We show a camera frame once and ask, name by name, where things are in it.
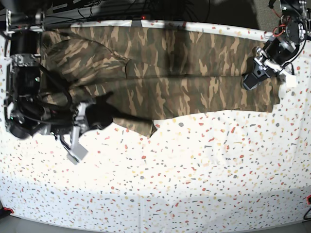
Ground orange clamp left corner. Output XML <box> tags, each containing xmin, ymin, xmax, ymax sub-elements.
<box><xmin>3</xmin><ymin>207</ymin><xmax>14</xmax><ymax>214</ymax></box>

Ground camouflage T-shirt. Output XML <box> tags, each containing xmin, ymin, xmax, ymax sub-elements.
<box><xmin>42</xmin><ymin>26</ymin><xmax>280</xmax><ymax>137</ymax></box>

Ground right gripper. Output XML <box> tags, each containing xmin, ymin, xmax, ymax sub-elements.
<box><xmin>34</xmin><ymin>92</ymin><xmax>113</xmax><ymax>165</ymax></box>

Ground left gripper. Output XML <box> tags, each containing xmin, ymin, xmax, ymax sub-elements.
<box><xmin>242</xmin><ymin>37</ymin><xmax>300</xmax><ymax>90</ymax></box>

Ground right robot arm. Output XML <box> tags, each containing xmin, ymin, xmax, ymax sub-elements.
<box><xmin>0</xmin><ymin>0</ymin><xmax>112</xmax><ymax>164</ymax></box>

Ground black cables behind table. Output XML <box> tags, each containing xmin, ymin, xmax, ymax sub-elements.
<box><xmin>51</xmin><ymin>0</ymin><xmax>212</xmax><ymax>21</ymax></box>

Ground orange clamp right corner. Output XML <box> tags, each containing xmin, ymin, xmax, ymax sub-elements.
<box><xmin>307</xmin><ymin>195</ymin><xmax>311</xmax><ymax>205</ymax></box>

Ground terrazzo pattern table cloth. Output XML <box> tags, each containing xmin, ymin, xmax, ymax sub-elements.
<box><xmin>0</xmin><ymin>21</ymin><xmax>311</xmax><ymax>233</ymax></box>

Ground orange clamp corner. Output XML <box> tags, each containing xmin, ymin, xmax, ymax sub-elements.
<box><xmin>3</xmin><ymin>207</ymin><xmax>14</xmax><ymax>214</ymax></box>
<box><xmin>307</xmin><ymin>195</ymin><xmax>311</xmax><ymax>205</ymax></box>

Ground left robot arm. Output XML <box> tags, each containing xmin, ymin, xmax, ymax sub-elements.
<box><xmin>242</xmin><ymin>0</ymin><xmax>311</xmax><ymax>90</ymax></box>

